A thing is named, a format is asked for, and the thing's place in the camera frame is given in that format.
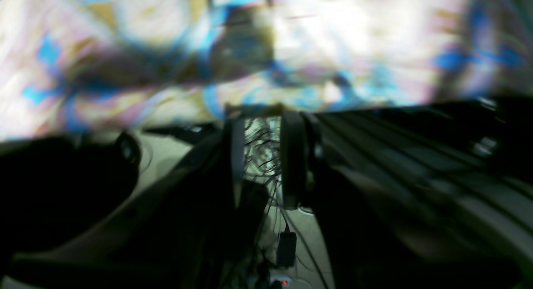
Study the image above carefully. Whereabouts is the black power adapter brick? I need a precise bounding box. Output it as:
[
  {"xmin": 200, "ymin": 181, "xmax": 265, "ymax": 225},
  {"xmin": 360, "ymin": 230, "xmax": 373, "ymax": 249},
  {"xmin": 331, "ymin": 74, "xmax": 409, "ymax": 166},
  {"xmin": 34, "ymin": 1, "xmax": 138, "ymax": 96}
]
[{"xmin": 276, "ymin": 232, "xmax": 297, "ymax": 268}]

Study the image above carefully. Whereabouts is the white power strip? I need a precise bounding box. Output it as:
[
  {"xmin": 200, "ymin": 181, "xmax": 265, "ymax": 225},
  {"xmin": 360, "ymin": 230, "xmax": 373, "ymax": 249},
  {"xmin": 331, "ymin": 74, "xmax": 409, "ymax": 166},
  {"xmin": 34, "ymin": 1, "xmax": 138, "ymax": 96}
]
[{"xmin": 269, "ymin": 274, "xmax": 313, "ymax": 289}]

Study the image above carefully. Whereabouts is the patterned tile tablecloth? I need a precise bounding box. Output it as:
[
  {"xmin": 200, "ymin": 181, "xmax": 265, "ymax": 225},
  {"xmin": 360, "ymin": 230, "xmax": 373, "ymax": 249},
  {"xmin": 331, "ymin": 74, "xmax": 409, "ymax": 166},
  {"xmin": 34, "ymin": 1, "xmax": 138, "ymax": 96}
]
[{"xmin": 1, "ymin": 0, "xmax": 532, "ymax": 142}]

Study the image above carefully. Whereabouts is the black vertical post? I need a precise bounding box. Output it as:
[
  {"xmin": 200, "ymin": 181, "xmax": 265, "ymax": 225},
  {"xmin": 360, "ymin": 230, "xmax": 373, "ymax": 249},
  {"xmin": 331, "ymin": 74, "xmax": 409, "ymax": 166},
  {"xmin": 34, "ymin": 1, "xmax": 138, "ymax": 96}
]
[{"xmin": 280, "ymin": 110, "xmax": 308, "ymax": 210}]

